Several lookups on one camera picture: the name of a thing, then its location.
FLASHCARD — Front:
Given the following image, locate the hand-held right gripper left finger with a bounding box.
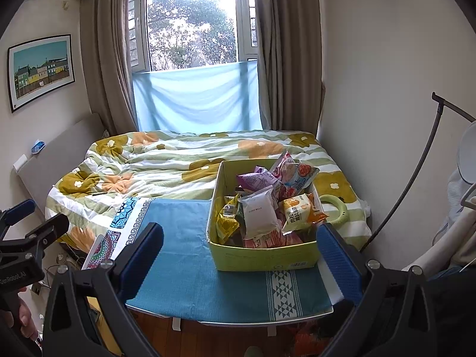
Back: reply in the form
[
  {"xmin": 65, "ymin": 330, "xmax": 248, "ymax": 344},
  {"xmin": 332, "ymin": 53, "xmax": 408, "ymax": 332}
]
[{"xmin": 43, "ymin": 222, "xmax": 165, "ymax": 357}]

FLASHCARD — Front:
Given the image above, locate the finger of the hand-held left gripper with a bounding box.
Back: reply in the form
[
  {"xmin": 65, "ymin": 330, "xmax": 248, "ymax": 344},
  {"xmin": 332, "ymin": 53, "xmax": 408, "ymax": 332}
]
[
  {"xmin": 0, "ymin": 198, "xmax": 37, "ymax": 231},
  {"xmin": 20, "ymin": 214, "xmax": 70, "ymax": 259}
]

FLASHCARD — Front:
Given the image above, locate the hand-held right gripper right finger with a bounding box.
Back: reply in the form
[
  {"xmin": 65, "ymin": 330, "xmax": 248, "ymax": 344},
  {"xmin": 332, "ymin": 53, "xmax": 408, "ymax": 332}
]
[{"xmin": 316, "ymin": 222, "xmax": 437, "ymax": 357}]

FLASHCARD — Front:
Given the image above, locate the yellow white snack packet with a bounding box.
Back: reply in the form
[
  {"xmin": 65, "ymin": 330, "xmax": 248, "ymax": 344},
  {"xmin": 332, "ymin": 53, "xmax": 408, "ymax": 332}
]
[{"xmin": 281, "ymin": 192, "xmax": 330, "ymax": 236}]

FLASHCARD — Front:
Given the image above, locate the green cardboard box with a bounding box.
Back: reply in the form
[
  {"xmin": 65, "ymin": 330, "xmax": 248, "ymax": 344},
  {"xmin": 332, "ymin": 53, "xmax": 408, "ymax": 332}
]
[{"xmin": 206, "ymin": 158, "xmax": 330, "ymax": 272}]

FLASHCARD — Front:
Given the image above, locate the plain white snack packet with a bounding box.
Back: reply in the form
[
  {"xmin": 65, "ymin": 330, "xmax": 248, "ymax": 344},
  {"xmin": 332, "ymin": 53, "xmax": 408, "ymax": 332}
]
[{"xmin": 238, "ymin": 187, "xmax": 280, "ymax": 239}]

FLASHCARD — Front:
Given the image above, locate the pink white snack packet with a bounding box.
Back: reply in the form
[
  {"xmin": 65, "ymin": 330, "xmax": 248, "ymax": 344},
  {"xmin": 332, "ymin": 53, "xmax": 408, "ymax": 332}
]
[{"xmin": 273, "ymin": 151, "xmax": 320, "ymax": 198}]

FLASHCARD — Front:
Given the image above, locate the purple snack packet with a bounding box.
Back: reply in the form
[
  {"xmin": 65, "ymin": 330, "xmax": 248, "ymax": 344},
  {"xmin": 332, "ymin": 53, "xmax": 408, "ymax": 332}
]
[{"xmin": 237, "ymin": 167, "xmax": 282, "ymax": 194}]

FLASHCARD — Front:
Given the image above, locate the person's left hand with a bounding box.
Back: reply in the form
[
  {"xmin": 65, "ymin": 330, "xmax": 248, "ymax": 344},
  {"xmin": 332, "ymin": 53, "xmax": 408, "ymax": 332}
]
[{"xmin": 15, "ymin": 297, "xmax": 38, "ymax": 340}]

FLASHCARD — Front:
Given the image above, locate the teal table cloth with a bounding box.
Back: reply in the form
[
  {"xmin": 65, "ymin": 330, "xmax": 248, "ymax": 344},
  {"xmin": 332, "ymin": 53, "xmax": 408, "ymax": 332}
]
[{"xmin": 126, "ymin": 198, "xmax": 333, "ymax": 324}]

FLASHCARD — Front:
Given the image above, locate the mandala patterned cloth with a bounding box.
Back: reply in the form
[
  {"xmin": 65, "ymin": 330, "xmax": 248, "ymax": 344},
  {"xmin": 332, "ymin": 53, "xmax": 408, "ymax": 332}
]
[{"xmin": 81, "ymin": 196, "xmax": 153, "ymax": 270}]

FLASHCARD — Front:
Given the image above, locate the green crescent toy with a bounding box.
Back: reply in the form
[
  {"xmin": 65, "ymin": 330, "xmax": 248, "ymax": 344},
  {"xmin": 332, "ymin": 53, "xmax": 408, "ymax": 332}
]
[{"xmin": 319, "ymin": 194, "xmax": 348, "ymax": 226}]

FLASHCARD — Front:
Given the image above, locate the yellow box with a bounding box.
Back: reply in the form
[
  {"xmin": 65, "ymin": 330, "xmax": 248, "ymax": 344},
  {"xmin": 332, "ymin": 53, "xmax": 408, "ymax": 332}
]
[{"xmin": 86, "ymin": 297, "xmax": 123, "ymax": 356}]

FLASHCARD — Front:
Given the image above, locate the grey headboard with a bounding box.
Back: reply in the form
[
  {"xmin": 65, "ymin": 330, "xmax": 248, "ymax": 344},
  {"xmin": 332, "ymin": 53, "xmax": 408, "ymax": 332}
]
[{"xmin": 17, "ymin": 112, "xmax": 105, "ymax": 209}]

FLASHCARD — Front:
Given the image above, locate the floral striped quilt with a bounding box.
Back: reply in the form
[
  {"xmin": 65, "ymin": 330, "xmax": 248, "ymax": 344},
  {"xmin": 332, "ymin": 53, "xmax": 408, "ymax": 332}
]
[{"xmin": 45, "ymin": 129, "xmax": 372, "ymax": 253}]

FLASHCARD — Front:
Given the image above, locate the white hanging garment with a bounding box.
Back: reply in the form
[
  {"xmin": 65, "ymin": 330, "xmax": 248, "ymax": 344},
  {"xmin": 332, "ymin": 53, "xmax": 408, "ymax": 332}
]
[{"xmin": 444, "ymin": 173, "xmax": 476, "ymax": 231}]

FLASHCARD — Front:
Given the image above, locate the light blue window cloth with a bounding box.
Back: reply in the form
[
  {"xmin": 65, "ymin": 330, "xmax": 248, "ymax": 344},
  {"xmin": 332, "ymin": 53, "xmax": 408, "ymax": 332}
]
[{"xmin": 133, "ymin": 59, "xmax": 263, "ymax": 134}]

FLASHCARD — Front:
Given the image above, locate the brown curtain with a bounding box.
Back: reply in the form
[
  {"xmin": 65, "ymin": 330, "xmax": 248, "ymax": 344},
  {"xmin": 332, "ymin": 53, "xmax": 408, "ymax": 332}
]
[
  {"xmin": 80, "ymin": 0, "xmax": 149, "ymax": 134},
  {"xmin": 253, "ymin": 0, "xmax": 326, "ymax": 140}
]

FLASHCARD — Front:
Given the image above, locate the black curved lamp stand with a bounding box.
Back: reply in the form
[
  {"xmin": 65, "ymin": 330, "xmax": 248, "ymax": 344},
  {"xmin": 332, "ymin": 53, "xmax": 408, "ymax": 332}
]
[{"xmin": 359, "ymin": 91, "xmax": 476, "ymax": 251}]

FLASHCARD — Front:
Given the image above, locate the window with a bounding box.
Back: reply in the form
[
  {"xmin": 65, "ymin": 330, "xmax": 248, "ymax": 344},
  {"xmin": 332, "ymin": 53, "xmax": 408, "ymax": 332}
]
[{"xmin": 128, "ymin": 0, "xmax": 259, "ymax": 73}]

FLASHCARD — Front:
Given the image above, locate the white tube frame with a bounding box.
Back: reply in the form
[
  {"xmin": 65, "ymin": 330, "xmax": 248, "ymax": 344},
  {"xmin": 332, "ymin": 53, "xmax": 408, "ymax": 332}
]
[{"xmin": 402, "ymin": 208, "xmax": 476, "ymax": 279}]

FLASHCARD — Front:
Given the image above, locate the framed wall picture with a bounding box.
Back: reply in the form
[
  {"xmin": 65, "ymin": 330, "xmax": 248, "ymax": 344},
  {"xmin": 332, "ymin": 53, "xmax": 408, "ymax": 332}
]
[{"xmin": 7, "ymin": 34, "xmax": 76, "ymax": 113}]

